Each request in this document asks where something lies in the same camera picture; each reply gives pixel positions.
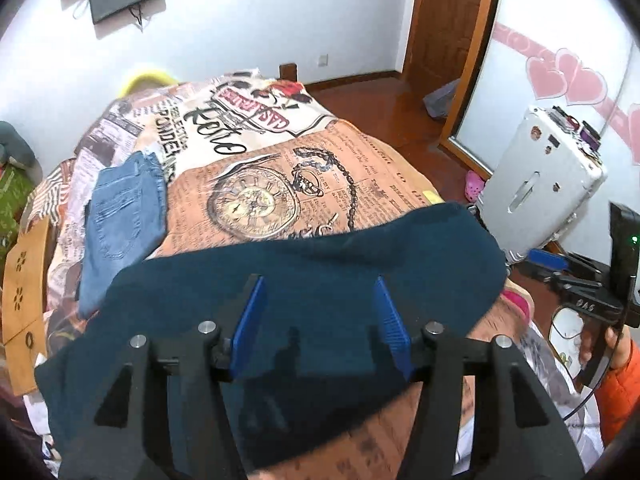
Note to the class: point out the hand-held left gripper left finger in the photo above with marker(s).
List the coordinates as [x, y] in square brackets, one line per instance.
[247, 320]

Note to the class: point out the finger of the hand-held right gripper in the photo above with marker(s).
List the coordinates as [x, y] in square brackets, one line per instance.
[580, 280]
[547, 260]

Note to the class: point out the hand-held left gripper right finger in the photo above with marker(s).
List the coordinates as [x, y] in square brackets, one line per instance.
[391, 320]

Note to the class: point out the dark pants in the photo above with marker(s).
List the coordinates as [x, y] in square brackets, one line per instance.
[325, 260]

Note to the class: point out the person's right hand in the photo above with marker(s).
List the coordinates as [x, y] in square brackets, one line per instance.
[620, 350]

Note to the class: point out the pink cloth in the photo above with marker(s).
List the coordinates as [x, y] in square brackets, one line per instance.
[516, 302]

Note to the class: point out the silver suitcase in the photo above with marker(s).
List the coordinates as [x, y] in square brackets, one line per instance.
[540, 180]

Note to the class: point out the pink clog shoe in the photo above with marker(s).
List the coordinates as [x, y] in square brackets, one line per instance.
[474, 186]

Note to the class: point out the blue jeans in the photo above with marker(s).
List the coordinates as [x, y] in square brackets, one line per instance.
[122, 220]

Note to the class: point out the printed blanket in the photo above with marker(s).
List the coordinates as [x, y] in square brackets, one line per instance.
[300, 160]

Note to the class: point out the grey plastic bag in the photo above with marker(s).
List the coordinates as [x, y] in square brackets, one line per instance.
[442, 100]

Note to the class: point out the wardrobe with heart stickers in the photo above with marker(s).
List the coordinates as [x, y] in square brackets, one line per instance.
[550, 35]

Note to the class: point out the wooden board with flower cutouts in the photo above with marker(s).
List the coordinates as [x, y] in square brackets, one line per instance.
[22, 300]

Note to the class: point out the green storage bag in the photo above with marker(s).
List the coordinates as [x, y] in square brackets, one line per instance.
[12, 210]

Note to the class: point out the wooden door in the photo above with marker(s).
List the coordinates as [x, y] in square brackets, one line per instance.
[445, 20]

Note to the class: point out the yellow foam tube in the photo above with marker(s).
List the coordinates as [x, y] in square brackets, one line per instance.
[147, 76]

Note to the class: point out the grey plush toy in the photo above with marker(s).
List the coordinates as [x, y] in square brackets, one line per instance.
[17, 150]

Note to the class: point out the dark wooden bed post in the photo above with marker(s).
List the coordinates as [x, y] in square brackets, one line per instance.
[287, 71]

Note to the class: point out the white wall socket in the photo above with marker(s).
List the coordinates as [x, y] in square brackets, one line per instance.
[324, 60]

